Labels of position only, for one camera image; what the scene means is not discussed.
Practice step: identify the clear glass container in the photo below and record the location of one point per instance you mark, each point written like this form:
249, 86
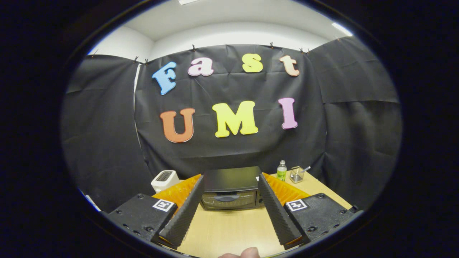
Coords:
296, 175

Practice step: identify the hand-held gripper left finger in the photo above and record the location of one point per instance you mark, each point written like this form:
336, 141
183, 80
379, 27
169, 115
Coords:
183, 215

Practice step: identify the black toaster oven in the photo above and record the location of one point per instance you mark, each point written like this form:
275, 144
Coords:
231, 179

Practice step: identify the ceiling light panel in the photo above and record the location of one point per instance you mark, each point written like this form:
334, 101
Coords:
342, 29
188, 1

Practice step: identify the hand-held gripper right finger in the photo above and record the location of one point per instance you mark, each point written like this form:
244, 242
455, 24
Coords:
276, 211

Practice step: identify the white toaster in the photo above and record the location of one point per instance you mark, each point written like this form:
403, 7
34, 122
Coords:
163, 179

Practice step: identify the green label bottle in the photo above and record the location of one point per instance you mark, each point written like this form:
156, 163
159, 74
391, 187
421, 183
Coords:
282, 173

